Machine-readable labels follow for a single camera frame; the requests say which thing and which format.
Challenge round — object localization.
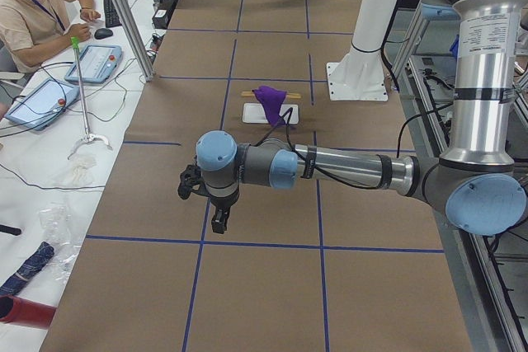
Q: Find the folded dark blue umbrella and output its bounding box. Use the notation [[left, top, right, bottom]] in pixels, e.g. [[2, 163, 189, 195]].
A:
[[1, 242, 54, 297]]

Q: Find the far teach pendant tablet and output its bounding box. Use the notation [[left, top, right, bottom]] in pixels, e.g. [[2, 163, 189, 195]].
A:
[[64, 45, 123, 84]]

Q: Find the black tripod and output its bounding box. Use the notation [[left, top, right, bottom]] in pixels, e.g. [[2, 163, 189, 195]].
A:
[[0, 224, 21, 236]]

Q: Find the teach pendant tablet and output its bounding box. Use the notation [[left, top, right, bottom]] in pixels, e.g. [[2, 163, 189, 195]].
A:
[[64, 45, 123, 84], [5, 78, 79, 130]]

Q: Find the near teach pendant tablet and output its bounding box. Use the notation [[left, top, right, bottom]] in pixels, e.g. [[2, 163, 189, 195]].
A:
[[5, 78, 79, 130]]

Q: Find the grabber tool with green handle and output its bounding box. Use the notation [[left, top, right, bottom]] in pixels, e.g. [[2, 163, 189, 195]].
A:
[[68, 36, 113, 160]]

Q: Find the red cylinder bottle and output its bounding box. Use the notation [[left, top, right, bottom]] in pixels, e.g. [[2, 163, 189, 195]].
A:
[[1, 295, 56, 329]]

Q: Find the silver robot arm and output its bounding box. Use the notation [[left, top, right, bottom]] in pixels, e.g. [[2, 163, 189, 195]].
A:
[[178, 0, 527, 237]]

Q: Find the clear plastic bag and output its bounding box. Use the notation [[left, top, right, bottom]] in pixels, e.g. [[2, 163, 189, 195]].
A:
[[38, 203, 83, 285]]

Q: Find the white crumpled cloth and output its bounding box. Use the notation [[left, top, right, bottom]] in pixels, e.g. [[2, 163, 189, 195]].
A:
[[54, 154, 97, 187]]

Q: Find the purple towel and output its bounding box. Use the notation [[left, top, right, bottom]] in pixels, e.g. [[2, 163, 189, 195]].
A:
[[252, 86, 287, 126]]

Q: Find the aluminium frame post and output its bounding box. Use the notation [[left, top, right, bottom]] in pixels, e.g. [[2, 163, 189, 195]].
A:
[[112, 0, 154, 82]]

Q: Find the blue plastic bin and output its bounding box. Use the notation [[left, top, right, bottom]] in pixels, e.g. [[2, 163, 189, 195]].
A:
[[450, 35, 460, 59]]

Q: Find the white towel rack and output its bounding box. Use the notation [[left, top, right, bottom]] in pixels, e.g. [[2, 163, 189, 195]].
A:
[[242, 86, 302, 125]]

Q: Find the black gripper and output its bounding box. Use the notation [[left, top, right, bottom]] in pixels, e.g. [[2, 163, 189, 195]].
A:
[[210, 195, 239, 233]]

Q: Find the seated man in beige shirt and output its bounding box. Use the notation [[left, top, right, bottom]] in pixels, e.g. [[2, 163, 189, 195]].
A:
[[1, 0, 101, 73]]

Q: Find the black computer mouse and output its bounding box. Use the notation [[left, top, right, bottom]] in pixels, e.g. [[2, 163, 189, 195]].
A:
[[93, 28, 114, 40]]

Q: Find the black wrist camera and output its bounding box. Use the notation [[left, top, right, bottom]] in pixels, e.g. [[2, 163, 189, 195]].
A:
[[177, 164, 209, 199]]

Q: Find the black keyboard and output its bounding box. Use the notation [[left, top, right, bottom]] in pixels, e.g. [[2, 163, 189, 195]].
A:
[[103, 0, 121, 28]]

